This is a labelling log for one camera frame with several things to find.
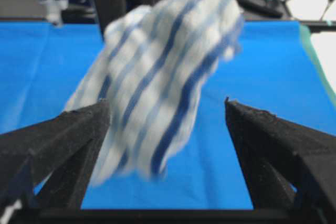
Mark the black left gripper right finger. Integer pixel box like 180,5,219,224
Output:
225,100,335,211

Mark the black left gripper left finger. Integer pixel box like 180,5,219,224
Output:
1,99,110,209

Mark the white blue-striped towel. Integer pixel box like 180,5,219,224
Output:
65,0,244,186

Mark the blue table cloth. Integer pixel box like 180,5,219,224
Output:
1,22,335,209

